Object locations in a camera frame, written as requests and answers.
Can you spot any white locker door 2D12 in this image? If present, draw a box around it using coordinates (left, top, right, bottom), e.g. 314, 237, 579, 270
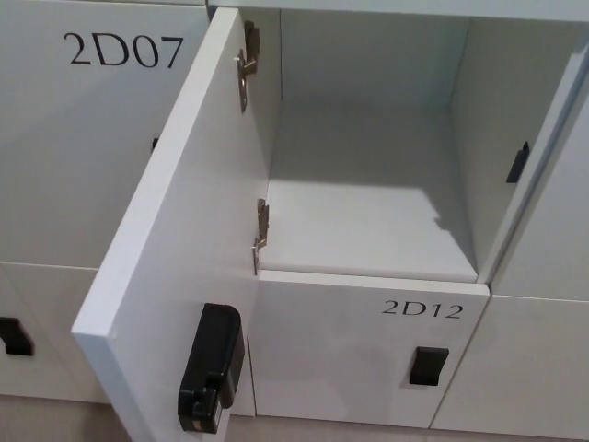
228, 269, 490, 427

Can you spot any large metal door hinge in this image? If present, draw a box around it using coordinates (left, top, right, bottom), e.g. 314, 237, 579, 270
233, 20, 261, 113

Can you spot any black square door handle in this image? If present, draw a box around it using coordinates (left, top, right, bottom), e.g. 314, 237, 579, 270
409, 346, 450, 387

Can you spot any small metal door hinge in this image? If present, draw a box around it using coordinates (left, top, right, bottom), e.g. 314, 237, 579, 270
250, 198, 271, 276

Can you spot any black angled door handle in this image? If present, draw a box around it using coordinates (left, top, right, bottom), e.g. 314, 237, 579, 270
0, 317, 35, 357

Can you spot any white open locker compartment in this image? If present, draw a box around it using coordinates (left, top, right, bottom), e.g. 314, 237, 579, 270
209, 6, 589, 285

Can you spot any white locker door 2D07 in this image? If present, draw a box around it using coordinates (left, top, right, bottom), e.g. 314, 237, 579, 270
0, 0, 214, 270

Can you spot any black strike plate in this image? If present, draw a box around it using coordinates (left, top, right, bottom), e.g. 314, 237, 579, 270
505, 141, 531, 184

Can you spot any plain white locker door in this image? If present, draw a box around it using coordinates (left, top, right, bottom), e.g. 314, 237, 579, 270
494, 105, 589, 300
433, 290, 589, 432
0, 262, 103, 404

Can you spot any white open locker door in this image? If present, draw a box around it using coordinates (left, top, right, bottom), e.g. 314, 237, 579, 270
71, 7, 269, 442

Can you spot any black electronic lock box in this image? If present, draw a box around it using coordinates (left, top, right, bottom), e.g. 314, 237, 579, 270
178, 302, 244, 434

